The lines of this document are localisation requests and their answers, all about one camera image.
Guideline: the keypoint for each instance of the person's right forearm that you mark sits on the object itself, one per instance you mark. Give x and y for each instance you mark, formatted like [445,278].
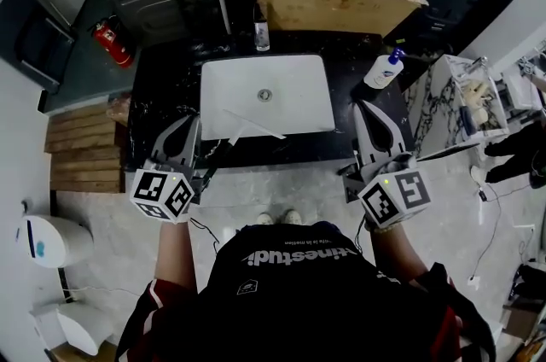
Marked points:
[396,253]

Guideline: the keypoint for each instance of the small cardboard piece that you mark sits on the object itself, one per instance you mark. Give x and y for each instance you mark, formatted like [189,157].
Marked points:
[520,319]

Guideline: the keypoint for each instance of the clear bottle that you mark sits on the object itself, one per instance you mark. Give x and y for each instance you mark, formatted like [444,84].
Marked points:
[262,31]

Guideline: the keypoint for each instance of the white pump bottle blue cap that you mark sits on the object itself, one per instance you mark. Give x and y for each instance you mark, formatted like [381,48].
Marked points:
[381,72]

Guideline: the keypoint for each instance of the person's black t-shirt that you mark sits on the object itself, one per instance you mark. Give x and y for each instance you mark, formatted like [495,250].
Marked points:
[298,309]

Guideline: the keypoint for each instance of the white marble counter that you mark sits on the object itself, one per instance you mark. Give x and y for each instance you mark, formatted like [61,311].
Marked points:
[431,104]

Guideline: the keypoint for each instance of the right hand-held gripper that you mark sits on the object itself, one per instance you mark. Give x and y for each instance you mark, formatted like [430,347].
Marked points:
[392,198]

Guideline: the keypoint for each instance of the white rectangular sink basin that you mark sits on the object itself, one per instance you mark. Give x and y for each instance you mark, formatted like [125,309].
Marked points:
[290,78]

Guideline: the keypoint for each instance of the person's white shoe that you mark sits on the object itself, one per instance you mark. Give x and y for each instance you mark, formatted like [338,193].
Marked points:
[265,219]
[292,217]

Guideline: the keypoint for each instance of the wooden pallet step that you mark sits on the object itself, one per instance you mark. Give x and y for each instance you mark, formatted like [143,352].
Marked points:
[83,151]

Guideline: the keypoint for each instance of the white round trash bin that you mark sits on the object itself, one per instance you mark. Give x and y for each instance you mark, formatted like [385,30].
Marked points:
[55,241]

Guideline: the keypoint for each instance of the black marble table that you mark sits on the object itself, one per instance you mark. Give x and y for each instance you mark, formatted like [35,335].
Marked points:
[170,70]

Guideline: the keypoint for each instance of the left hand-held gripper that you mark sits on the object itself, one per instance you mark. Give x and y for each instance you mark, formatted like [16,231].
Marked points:
[162,189]

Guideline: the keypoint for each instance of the red fire extinguisher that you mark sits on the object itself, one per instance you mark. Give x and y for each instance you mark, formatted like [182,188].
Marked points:
[113,42]

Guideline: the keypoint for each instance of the person's left forearm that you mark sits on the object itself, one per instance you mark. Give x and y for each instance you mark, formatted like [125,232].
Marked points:
[175,258]

